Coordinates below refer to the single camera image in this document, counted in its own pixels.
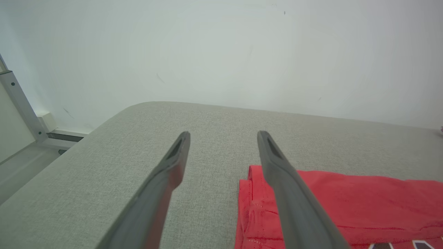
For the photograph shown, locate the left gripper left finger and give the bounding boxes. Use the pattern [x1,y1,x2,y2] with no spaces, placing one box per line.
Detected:
[97,131,191,249]

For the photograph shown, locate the red white basketball jersey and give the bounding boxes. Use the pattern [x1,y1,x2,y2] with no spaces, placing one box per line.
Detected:
[235,165,443,249]

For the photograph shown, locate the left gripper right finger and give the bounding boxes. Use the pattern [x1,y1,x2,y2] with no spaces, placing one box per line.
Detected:
[257,131,350,249]

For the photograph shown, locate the white skirting board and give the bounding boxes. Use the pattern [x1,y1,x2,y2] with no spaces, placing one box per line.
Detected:
[36,111,93,154]

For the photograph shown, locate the grey metal frame post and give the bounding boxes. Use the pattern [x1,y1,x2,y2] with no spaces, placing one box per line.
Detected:
[0,54,49,144]

